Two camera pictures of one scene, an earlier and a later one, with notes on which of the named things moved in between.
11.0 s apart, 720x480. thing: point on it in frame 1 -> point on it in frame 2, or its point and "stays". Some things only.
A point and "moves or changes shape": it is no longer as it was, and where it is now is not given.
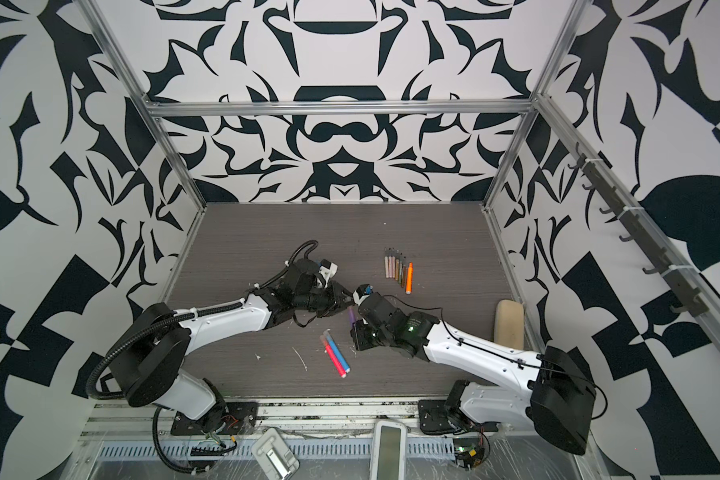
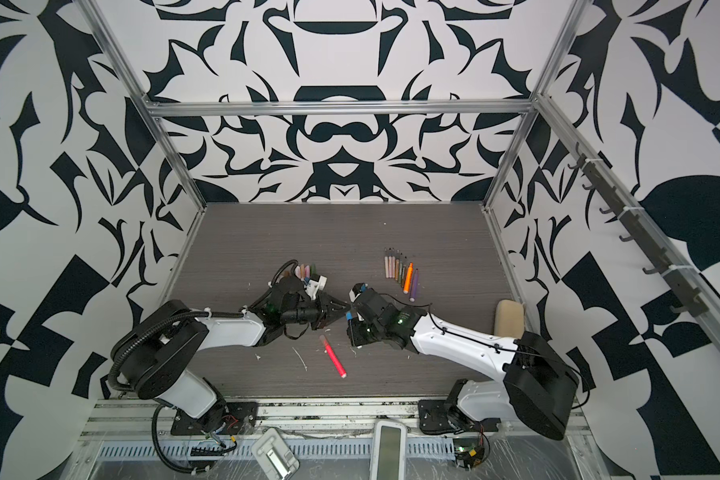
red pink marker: x=328 y=349 stays
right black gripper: x=359 y=339 stays
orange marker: x=409 y=279 stays
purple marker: x=352 y=316 moves or changes shape
